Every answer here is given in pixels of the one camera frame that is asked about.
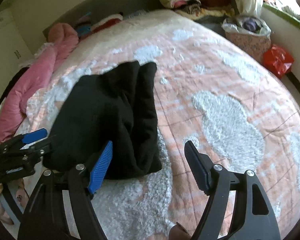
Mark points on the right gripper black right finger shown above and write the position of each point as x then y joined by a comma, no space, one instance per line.
200,165

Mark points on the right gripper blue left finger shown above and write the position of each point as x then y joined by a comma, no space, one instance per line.
98,172

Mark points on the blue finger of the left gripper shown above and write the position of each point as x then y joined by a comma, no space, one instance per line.
29,138

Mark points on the black IKISS sweater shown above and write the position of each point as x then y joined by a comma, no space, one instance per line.
117,106

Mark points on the floral basket with clothes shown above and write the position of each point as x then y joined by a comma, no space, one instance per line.
251,34

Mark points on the person's hand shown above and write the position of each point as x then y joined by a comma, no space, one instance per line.
178,232

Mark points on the pink white patterned bedspread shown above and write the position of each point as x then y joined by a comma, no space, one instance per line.
207,91

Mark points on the pink quilt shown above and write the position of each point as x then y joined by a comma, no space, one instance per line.
63,40

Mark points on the striped colourful pillow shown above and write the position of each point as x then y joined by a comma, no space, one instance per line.
83,25

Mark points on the red plastic bag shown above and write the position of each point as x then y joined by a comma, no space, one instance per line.
278,61

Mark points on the red white pillow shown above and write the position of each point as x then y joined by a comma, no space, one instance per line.
106,22

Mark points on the grey upholstered headboard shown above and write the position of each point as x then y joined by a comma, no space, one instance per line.
99,9

